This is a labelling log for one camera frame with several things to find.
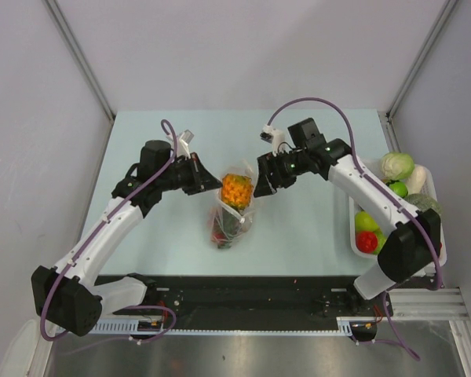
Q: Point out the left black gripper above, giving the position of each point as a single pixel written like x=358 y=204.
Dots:
x=201 y=180

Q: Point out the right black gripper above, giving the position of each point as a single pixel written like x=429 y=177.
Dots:
x=267 y=183

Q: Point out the orange toy pineapple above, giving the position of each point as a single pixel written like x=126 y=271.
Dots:
x=236 y=191

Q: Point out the clear zip top bag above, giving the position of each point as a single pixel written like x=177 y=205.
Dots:
x=247 y=216

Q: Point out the green toy apple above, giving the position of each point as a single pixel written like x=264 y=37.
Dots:
x=364 y=222

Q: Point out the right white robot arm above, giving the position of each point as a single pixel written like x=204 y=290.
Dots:
x=413 y=235

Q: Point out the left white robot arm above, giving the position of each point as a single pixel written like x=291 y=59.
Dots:
x=67 y=294

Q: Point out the white plastic fruit basket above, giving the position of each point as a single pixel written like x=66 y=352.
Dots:
x=373 y=166

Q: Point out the red toy tomato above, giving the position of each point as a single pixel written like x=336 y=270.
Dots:
x=366 y=242

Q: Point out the light green toy guava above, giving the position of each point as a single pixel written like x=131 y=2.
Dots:
x=381 y=238

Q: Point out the green toy cabbage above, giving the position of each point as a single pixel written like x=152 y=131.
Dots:
x=396 y=166

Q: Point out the green toy bell pepper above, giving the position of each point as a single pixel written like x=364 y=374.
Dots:
x=398 y=187

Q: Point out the white toy radish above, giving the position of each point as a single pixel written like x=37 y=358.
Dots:
x=416 y=180

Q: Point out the green toy melon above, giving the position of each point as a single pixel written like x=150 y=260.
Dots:
x=424 y=202

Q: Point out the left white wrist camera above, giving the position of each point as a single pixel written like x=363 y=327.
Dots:
x=183 y=141

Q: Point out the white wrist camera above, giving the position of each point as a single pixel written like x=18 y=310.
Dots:
x=183 y=141
x=272 y=136

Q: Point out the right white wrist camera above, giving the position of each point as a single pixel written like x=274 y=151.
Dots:
x=272 y=136

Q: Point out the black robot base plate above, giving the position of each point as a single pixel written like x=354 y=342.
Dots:
x=261 y=303

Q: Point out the white slotted cable duct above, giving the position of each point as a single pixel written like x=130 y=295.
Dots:
x=139 y=327

